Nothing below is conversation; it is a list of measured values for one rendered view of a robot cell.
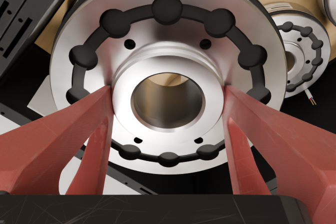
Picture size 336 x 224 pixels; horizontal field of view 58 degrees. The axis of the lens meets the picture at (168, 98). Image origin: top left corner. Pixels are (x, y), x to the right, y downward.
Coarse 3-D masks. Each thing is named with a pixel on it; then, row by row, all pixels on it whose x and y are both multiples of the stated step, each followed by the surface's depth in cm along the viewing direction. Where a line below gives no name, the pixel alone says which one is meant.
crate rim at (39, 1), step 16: (32, 0) 21; (48, 0) 21; (16, 16) 22; (32, 16) 22; (16, 32) 23; (0, 48) 24; (16, 48) 24; (0, 64) 25; (0, 112) 28; (16, 112) 28; (112, 176) 33; (128, 176) 33; (272, 176) 32; (144, 192) 35; (160, 192) 35
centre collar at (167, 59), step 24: (168, 48) 12; (120, 72) 12; (144, 72) 12; (168, 72) 12; (192, 72) 12; (216, 72) 12; (120, 96) 12; (216, 96) 12; (120, 120) 13; (144, 120) 13; (192, 120) 13; (216, 120) 13
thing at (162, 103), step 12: (144, 84) 15; (156, 84) 16; (180, 84) 16; (192, 84) 15; (144, 96) 15; (156, 96) 15; (168, 96) 16; (180, 96) 15; (192, 96) 15; (144, 108) 14; (156, 108) 15; (168, 108) 15; (180, 108) 15; (192, 108) 14; (168, 120) 14
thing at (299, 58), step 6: (288, 42) 30; (294, 42) 30; (288, 48) 30; (294, 48) 30; (300, 48) 30; (294, 54) 30; (300, 54) 30; (294, 60) 31; (300, 60) 31; (294, 66) 31; (300, 66) 31; (288, 72) 32; (294, 72) 32; (288, 78) 32
